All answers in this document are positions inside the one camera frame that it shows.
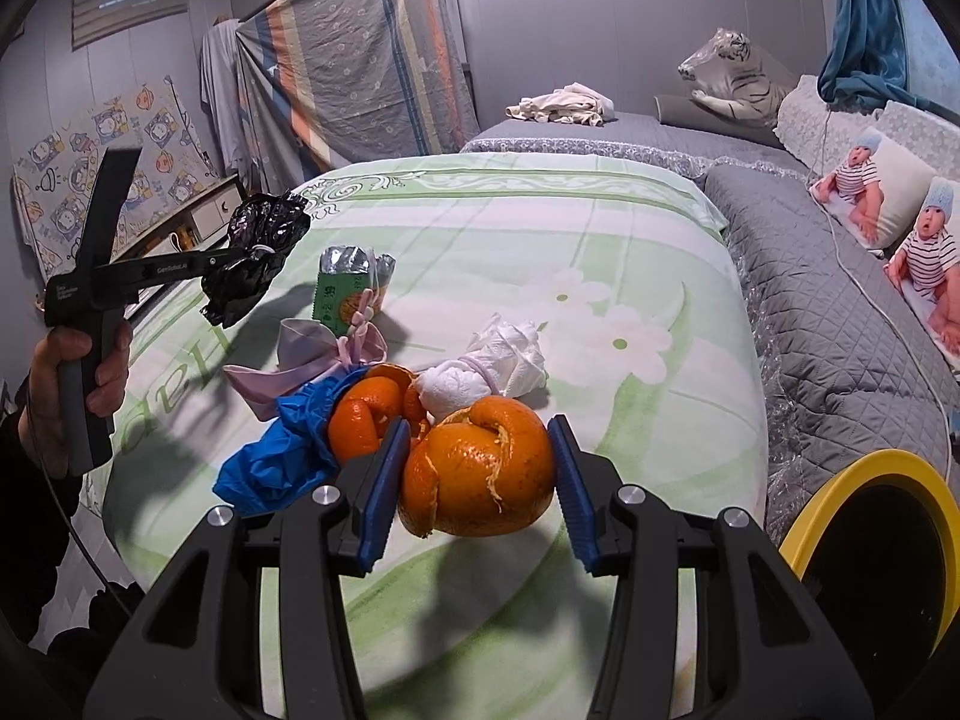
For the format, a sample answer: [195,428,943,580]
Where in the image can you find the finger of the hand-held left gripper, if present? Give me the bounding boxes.
[202,240,260,282]

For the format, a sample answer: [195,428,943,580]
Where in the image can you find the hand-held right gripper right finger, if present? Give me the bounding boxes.
[546,414,875,720]

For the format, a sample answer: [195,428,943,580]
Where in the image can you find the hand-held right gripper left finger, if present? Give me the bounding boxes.
[82,416,413,720]

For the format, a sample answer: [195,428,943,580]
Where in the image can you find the black foil bag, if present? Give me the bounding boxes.
[201,191,312,327]

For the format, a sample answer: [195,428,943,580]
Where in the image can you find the small orange peel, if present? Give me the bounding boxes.
[328,362,432,466]

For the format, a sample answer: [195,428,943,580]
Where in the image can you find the large orange peel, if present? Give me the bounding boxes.
[396,394,557,539]

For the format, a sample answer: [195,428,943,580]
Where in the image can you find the blue plastic bag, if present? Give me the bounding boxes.
[212,371,361,518]

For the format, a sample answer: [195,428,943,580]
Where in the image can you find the lilac wrapper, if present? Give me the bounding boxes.
[223,292,389,421]

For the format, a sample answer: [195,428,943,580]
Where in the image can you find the green snack packet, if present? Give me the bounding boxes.
[313,244,397,337]

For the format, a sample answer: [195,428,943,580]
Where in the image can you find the white tissue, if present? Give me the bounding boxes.
[414,313,548,425]

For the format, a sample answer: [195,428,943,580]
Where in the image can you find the yellow-rimmed black bin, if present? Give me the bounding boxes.
[778,448,953,691]

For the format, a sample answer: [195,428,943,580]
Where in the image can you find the person's left forearm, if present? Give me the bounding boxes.
[0,375,83,638]

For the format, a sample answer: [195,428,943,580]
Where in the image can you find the person's left hand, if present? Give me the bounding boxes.
[21,326,134,477]

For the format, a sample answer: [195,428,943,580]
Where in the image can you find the white low cabinet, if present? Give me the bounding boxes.
[120,172,248,271]

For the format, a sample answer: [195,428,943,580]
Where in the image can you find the grey hanging garment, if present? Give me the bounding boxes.
[199,15,248,173]

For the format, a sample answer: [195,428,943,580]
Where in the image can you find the striped bed sheet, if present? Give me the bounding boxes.
[236,0,481,181]

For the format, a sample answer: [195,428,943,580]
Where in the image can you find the green floral blanket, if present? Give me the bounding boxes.
[79,152,770,720]

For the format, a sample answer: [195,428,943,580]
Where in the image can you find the grey quilted sofa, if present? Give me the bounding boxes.
[701,157,960,526]

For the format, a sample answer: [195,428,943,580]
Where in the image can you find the grey bed with lace trim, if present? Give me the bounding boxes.
[457,111,811,181]

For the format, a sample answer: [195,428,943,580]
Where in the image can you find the cream crumpled cloth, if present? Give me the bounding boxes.
[504,81,617,128]

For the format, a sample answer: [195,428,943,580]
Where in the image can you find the grey bolster pillow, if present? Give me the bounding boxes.
[654,94,785,147]

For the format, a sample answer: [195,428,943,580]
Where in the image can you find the baby print pillow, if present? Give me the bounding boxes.
[883,176,960,372]
[808,126,938,252]

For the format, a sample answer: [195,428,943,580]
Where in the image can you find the white tiger plush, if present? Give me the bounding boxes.
[677,28,800,128]

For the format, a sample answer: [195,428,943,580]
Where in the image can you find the blue curtain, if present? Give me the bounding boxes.
[817,0,912,106]

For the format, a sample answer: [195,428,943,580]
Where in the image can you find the cartoon wall poster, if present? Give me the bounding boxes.
[11,75,218,278]

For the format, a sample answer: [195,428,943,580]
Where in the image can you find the white cable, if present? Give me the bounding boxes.
[821,109,957,421]

